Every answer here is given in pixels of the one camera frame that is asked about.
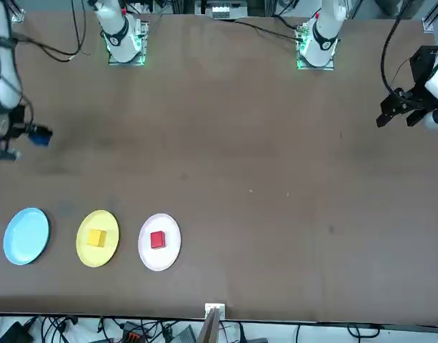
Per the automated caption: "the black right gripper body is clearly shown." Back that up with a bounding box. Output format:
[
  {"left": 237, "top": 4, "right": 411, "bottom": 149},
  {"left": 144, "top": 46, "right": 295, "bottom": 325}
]
[{"left": 6, "top": 105, "right": 29, "bottom": 140}]

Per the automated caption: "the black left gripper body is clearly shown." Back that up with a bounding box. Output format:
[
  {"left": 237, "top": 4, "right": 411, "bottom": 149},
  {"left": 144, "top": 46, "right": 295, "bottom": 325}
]
[{"left": 406, "top": 46, "right": 438, "bottom": 99}]

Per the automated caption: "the blue cube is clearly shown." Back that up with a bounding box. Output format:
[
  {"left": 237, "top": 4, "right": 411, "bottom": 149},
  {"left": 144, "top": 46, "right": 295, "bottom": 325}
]
[{"left": 28, "top": 130, "right": 51, "bottom": 148}]

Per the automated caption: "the yellow cube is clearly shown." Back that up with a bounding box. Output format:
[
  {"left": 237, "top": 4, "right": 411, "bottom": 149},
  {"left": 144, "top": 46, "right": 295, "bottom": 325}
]
[{"left": 86, "top": 229, "right": 108, "bottom": 248}]

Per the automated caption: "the red cube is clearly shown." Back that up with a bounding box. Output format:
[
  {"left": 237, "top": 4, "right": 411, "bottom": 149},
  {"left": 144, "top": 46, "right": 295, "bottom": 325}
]
[{"left": 149, "top": 231, "right": 166, "bottom": 250}]

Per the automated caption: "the light blue plate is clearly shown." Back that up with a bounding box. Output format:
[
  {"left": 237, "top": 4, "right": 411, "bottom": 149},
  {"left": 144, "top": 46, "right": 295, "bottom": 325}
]
[{"left": 3, "top": 207, "right": 50, "bottom": 266}]

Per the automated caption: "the yellow plate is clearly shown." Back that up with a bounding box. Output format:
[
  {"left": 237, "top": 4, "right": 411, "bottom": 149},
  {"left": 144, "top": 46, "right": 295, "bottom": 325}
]
[{"left": 75, "top": 209, "right": 120, "bottom": 268}]

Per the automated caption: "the white plate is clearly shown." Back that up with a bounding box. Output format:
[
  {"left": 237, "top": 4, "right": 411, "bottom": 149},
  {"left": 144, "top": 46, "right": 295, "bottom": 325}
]
[{"left": 137, "top": 213, "right": 182, "bottom": 272}]

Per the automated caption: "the green lit circuit board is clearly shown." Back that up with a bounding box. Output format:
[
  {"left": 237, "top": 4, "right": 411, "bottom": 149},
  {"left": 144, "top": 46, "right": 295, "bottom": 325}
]
[
  {"left": 132, "top": 20, "right": 150, "bottom": 49},
  {"left": 295, "top": 24, "right": 311, "bottom": 46}
]

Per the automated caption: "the white power strip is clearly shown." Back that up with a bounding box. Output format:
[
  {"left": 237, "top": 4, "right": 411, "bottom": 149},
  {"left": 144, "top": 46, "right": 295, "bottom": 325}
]
[{"left": 209, "top": 5, "right": 231, "bottom": 19}]

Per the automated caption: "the black power adapter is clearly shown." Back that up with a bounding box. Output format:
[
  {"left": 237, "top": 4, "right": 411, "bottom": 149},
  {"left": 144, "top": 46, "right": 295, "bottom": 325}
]
[{"left": 0, "top": 320, "right": 34, "bottom": 343}]

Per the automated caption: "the red and black device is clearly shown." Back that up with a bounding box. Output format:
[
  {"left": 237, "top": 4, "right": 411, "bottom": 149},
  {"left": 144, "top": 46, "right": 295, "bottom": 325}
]
[{"left": 121, "top": 321, "right": 145, "bottom": 341}]

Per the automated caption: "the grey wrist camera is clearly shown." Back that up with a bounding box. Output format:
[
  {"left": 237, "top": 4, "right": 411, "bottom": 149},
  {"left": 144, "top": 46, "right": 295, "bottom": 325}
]
[{"left": 0, "top": 148, "right": 22, "bottom": 162}]

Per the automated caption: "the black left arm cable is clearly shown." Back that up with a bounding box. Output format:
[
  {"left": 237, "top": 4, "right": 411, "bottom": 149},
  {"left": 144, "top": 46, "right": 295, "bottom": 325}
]
[{"left": 380, "top": 0, "right": 415, "bottom": 98}]

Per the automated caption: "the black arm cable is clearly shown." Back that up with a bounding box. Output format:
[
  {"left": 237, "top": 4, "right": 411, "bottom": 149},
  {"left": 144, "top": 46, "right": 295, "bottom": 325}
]
[
  {"left": 380, "top": 0, "right": 415, "bottom": 98},
  {"left": 11, "top": 0, "right": 93, "bottom": 62}
]

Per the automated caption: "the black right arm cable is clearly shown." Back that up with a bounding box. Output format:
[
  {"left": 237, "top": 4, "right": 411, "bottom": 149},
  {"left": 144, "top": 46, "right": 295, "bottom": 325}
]
[{"left": 11, "top": 0, "right": 93, "bottom": 62}]

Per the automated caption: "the black table cable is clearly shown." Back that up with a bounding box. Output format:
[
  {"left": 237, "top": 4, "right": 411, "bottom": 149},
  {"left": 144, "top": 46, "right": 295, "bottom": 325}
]
[{"left": 211, "top": 16, "right": 302, "bottom": 40}]

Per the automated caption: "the white post bracket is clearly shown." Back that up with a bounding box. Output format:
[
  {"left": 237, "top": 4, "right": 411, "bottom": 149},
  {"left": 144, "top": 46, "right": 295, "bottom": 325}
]
[{"left": 204, "top": 302, "right": 227, "bottom": 319}]

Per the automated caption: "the aluminium camera post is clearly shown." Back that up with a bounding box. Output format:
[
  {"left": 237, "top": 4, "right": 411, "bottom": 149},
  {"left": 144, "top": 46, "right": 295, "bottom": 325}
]
[{"left": 198, "top": 306, "right": 222, "bottom": 343}]

